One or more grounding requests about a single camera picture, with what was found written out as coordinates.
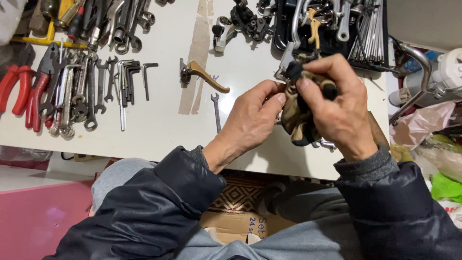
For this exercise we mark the silver brake lever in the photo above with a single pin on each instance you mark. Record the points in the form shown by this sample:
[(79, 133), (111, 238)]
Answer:
[(287, 59)]

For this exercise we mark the clear plastic bag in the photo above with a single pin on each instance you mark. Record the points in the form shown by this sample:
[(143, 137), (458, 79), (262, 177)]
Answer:
[(442, 155)]

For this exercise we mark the white plastic container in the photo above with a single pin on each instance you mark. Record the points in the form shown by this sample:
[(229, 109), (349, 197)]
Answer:
[(451, 66)]

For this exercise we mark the set of hex keys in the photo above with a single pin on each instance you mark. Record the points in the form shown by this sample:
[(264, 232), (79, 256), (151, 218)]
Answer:
[(126, 77)]

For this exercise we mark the single black hex key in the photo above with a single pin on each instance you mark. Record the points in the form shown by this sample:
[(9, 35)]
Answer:
[(145, 81)]

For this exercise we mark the green plastic bag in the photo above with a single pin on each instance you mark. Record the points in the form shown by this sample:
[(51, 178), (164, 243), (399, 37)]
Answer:
[(447, 187)]

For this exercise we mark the person's right hand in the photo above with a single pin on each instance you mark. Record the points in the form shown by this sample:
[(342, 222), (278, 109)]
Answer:
[(346, 108)]

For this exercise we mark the cardboard box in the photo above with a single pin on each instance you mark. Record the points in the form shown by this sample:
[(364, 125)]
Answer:
[(234, 225)]

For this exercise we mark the small steel wrench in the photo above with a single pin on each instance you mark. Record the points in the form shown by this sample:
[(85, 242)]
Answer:
[(217, 112)]

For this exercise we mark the white cloth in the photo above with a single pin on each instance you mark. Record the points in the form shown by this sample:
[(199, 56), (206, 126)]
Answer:
[(9, 18)]

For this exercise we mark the person's left hand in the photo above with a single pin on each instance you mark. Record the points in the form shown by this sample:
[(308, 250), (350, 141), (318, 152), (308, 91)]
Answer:
[(245, 119)]

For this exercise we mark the patterned woven mat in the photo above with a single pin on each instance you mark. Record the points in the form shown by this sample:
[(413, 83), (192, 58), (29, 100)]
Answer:
[(236, 196)]

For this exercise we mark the black tray of bike parts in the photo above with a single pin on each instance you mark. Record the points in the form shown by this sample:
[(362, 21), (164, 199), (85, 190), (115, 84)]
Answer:
[(328, 39)]

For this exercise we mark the pink plastic bag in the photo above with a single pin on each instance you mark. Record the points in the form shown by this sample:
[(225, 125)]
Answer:
[(418, 124)]

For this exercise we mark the silver and black shifter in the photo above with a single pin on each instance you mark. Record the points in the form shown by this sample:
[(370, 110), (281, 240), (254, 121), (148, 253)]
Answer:
[(222, 34)]

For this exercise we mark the gold brake lever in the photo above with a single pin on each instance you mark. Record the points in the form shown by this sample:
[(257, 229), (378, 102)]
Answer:
[(207, 75)]

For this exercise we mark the camouflage rag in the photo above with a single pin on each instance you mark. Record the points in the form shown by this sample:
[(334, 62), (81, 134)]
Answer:
[(297, 115)]

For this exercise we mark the pink cabinet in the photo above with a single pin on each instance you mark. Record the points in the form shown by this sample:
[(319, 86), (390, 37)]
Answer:
[(36, 220)]

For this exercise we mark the black derailleur parts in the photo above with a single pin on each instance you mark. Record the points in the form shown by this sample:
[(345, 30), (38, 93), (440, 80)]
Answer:
[(249, 20)]

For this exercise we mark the heap of assorted tools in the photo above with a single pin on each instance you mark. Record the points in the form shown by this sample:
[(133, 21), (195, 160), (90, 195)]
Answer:
[(108, 21)]

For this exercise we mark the row of steel wrenches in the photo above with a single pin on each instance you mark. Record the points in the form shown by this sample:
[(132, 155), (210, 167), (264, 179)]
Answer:
[(90, 90)]

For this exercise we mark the bundle of steel spokes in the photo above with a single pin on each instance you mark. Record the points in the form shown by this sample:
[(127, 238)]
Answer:
[(370, 36)]

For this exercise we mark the yellow metal tool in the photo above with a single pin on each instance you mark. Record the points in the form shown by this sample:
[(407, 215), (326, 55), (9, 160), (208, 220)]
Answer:
[(47, 38)]

